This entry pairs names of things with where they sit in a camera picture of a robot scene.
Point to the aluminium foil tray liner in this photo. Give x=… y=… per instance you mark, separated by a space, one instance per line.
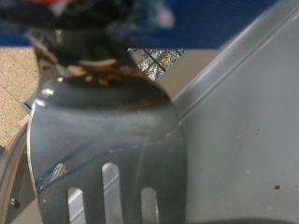
x=149 y=67

